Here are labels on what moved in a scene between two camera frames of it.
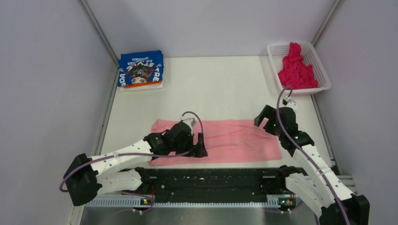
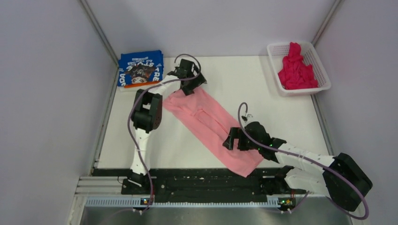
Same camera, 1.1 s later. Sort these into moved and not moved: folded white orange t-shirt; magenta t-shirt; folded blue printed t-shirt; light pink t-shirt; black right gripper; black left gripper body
Moved: black right gripper; black left gripper body; light pink t-shirt
Not moved: folded white orange t-shirt; folded blue printed t-shirt; magenta t-shirt
